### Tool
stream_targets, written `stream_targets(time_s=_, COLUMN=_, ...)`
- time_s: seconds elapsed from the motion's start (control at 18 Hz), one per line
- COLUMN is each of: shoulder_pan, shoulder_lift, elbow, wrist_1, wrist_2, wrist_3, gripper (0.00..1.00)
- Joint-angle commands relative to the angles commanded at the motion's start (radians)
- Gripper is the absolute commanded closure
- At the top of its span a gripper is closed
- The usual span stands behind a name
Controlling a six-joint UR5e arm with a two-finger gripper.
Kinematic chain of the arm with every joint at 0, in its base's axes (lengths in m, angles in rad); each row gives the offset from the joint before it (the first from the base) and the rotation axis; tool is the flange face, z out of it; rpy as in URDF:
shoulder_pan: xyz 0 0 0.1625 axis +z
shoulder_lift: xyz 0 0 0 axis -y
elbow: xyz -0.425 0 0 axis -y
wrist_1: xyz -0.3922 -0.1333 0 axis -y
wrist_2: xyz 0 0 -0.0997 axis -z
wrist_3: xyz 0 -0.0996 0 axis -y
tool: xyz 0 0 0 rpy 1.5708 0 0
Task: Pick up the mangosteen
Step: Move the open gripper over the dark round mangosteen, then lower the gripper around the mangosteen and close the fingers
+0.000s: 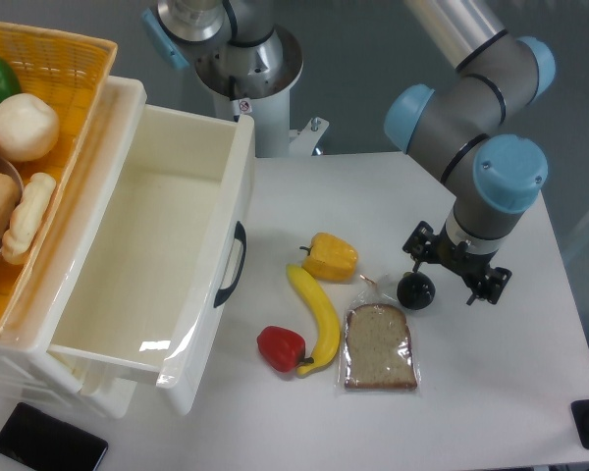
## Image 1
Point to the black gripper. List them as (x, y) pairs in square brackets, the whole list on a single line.
[(485, 282)]

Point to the yellow banana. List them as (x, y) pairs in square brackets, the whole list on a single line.
[(326, 319)]

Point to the white open drawer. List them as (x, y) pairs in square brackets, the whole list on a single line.
[(143, 302)]

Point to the black drawer handle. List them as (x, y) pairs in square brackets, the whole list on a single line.
[(234, 266)]

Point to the dark purple mangosteen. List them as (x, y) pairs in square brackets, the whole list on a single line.
[(415, 291)]

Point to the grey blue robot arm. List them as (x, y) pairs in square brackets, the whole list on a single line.
[(452, 135)]

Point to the black smartphone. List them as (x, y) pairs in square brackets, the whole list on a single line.
[(42, 442)]

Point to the red bell pepper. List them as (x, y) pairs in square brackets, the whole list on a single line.
[(283, 349)]

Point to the yellow bell pepper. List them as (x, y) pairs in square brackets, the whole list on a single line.
[(330, 258)]

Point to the white round bun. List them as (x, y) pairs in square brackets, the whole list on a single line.
[(29, 128)]

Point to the bread slice in plastic bag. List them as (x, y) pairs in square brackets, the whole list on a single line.
[(377, 353)]

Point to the cream peanut shaped toy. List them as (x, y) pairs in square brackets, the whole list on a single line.
[(26, 218)]

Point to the white drawer cabinet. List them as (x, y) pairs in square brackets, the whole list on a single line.
[(29, 371)]

